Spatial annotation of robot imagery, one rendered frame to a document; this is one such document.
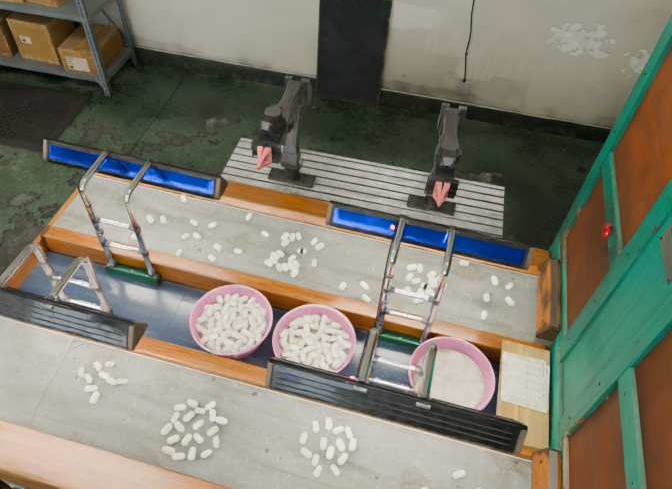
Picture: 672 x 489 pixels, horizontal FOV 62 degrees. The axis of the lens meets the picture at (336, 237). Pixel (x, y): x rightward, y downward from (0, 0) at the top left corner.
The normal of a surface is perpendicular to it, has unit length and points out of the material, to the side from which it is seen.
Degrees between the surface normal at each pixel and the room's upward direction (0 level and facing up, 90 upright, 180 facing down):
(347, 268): 0
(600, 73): 90
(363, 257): 0
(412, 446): 0
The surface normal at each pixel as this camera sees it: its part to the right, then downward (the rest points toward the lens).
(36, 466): 0.04, -0.65
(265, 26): -0.22, 0.73
